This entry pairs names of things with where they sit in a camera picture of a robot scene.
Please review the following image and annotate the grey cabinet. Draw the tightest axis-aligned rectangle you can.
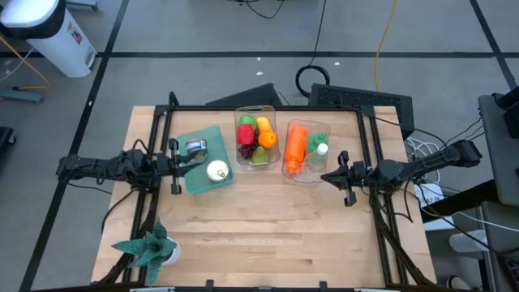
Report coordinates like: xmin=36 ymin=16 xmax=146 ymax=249
xmin=477 ymin=92 xmax=519 ymax=208

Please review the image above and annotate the toy orange fruit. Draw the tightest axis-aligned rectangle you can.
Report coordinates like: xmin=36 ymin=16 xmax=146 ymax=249
xmin=258 ymin=129 xmax=278 ymax=150

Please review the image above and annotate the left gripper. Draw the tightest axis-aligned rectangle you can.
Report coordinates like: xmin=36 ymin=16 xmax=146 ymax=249
xmin=156 ymin=137 xmax=199 ymax=195

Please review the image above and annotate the teal translucent plastic tray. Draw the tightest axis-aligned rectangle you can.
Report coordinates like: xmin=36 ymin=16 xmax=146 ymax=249
xmin=177 ymin=124 xmax=235 ymax=195

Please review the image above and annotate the white cable bundle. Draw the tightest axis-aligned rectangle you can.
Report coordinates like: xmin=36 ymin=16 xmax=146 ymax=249
xmin=405 ymin=136 xmax=442 ymax=184

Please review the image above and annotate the teal artificial plant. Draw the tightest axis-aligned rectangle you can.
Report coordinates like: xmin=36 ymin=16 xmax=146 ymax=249
xmin=111 ymin=219 xmax=179 ymax=287

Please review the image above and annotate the white label sheet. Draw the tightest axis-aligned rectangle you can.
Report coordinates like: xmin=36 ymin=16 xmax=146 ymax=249
xmin=414 ymin=182 xmax=446 ymax=210

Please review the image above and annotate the white trash bin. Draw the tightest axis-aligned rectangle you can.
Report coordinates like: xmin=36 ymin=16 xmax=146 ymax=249
xmin=0 ymin=0 xmax=98 ymax=79

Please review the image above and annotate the yellow hanging cable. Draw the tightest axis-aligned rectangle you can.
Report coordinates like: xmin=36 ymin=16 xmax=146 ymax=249
xmin=373 ymin=0 xmax=401 ymax=92

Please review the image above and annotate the silver lid tin can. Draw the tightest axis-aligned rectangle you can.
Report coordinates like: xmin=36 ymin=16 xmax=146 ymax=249
xmin=185 ymin=138 xmax=208 ymax=163

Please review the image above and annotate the black beam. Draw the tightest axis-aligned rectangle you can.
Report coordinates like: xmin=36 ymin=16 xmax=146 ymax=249
xmin=421 ymin=179 xmax=500 ymax=223

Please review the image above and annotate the clear plastic bin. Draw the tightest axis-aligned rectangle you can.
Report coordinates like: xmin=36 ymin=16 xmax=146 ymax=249
xmin=234 ymin=105 xmax=281 ymax=171
xmin=281 ymin=118 xmax=332 ymax=184

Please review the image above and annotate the person's foot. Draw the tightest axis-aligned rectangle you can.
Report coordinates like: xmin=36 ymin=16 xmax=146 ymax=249
xmin=445 ymin=274 xmax=472 ymax=291

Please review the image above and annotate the light grey chair foot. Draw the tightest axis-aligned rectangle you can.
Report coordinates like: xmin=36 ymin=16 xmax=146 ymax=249
xmin=448 ymin=229 xmax=489 ymax=256

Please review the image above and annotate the bright green toy apple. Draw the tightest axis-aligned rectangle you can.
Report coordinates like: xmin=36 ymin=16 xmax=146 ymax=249
xmin=238 ymin=114 xmax=259 ymax=129

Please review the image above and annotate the black flat panel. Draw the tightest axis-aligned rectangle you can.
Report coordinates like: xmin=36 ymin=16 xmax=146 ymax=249
xmin=205 ymin=82 xmax=284 ymax=107

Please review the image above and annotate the orange plastic bottle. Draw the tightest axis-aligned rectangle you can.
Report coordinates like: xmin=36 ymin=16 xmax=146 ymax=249
xmin=284 ymin=126 xmax=309 ymax=174

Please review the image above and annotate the red toy bell pepper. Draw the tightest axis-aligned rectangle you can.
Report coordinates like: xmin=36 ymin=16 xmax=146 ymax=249
xmin=236 ymin=124 xmax=255 ymax=146

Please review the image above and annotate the cream lid tin can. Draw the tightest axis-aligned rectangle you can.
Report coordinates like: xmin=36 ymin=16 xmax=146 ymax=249
xmin=206 ymin=159 xmax=230 ymax=183

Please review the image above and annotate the green plastic bottle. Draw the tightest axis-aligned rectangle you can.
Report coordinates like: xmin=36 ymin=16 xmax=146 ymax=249
xmin=307 ymin=131 xmax=329 ymax=165

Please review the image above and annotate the black mesh computer case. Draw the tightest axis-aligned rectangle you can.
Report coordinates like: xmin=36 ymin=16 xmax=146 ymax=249
xmin=308 ymin=83 xmax=415 ymax=138

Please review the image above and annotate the olive green toy pear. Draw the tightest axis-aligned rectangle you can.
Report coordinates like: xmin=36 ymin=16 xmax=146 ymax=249
xmin=251 ymin=145 xmax=270 ymax=165

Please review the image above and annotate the black device on cabinet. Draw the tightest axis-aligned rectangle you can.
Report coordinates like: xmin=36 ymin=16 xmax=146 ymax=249
xmin=491 ymin=84 xmax=519 ymax=140

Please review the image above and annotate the yellow toy mango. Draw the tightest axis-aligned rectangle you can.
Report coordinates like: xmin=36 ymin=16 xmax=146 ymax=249
xmin=256 ymin=116 xmax=272 ymax=135

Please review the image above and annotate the black coiled hanging cable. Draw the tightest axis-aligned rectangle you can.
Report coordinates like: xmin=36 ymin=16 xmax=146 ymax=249
xmin=294 ymin=0 xmax=332 ymax=99

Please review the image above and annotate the clear white-capped water bottle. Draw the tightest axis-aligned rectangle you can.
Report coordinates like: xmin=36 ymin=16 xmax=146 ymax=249
xmin=302 ymin=142 xmax=329 ymax=182

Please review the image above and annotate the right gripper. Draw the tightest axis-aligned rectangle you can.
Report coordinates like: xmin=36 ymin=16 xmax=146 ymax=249
xmin=320 ymin=150 xmax=378 ymax=208

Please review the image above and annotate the thin black floor cable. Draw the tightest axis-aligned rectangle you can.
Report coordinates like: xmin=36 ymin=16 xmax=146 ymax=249
xmin=233 ymin=0 xmax=285 ymax=20

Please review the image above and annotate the black aluminium table frame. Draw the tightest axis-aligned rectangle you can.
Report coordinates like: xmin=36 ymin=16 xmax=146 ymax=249
xmin=95 ymin=91 xmax=438 ymax=292

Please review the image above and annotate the grey power strip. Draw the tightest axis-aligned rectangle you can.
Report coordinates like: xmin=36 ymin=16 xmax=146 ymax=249
xmin=0 ymin=88 xmax=45 ymax=105

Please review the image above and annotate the black floor equipment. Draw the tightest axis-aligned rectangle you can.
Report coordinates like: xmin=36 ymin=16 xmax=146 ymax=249
xmin=0 ymin=126 xmax=17 ymax=157

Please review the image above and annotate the white plant pot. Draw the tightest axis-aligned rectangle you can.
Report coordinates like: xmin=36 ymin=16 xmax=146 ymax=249
xmin=164 ymin=237 xmax=182 ymax=267

